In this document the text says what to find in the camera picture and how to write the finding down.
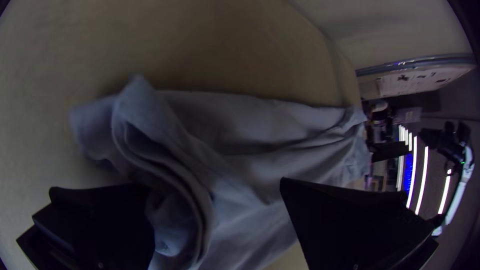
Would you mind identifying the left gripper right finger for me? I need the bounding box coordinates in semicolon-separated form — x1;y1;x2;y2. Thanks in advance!
279;177;440;270

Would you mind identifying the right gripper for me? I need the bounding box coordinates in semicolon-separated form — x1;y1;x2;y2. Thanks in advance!
418;127;467;161

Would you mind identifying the white wall poster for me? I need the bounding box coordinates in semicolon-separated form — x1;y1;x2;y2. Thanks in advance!
376;66;476;99

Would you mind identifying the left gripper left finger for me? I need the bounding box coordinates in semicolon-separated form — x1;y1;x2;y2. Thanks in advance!
16;183;157;270

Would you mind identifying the grey t-shirt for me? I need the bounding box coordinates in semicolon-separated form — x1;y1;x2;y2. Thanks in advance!
69;74;372;270

